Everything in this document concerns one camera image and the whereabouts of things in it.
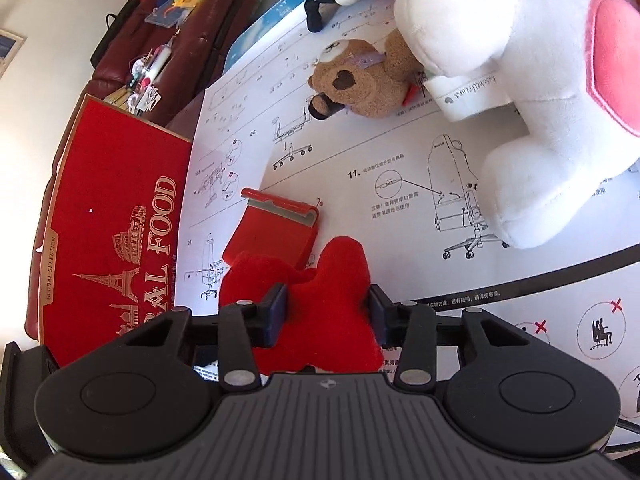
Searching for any dark red leather sofa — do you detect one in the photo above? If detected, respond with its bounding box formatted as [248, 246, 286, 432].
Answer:
[22, 0, 283, 346]

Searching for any red phone stand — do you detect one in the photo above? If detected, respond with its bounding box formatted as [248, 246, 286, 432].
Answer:
[221, 187, 322, 273]

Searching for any white instruction sheet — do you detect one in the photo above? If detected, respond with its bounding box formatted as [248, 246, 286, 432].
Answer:
[170, 0, 640, 421]

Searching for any blue packaged card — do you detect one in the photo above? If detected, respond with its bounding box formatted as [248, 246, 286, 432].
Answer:
[145, 2, 186, 28]

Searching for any white picture frame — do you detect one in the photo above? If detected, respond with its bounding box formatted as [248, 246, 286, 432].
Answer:
[0, 29, 26, 78]

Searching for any pile of small toys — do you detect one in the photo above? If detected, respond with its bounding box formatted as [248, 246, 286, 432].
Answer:
[112, 35, 176, 113]

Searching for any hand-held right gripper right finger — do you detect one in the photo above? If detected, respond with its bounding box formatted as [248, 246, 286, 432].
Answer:
[369, 284, 538, 393]

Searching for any black bag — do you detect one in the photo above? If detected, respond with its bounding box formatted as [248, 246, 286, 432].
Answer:
[90, 0, 142, 66]

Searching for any blue printed sheet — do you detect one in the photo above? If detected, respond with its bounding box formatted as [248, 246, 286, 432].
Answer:
[222, 0, 313, 77]

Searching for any white plush toy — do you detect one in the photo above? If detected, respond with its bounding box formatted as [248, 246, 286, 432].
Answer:
[392, 0, 640, 251]

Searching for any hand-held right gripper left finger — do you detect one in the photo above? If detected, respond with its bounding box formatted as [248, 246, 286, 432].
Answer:
[122, 284, 290, 393]

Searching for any brown teddy bear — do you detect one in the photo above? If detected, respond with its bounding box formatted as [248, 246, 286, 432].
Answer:
[306, 30, 426, 121]

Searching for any red plush bow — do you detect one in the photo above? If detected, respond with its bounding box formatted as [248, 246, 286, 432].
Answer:
[219, 236, 386, 376]

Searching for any red printed cardboard box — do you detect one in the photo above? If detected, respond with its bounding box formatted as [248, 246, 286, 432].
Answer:
[22, 92, 193, 368]

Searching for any black cable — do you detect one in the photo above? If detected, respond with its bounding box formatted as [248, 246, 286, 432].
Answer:
[607, 417, 640, 458]

